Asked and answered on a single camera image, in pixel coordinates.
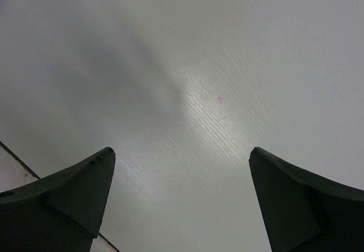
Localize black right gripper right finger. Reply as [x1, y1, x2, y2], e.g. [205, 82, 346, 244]
[249, 147, 363, 251]

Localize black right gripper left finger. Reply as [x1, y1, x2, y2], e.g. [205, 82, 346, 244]
[1, 147, 115, 251]

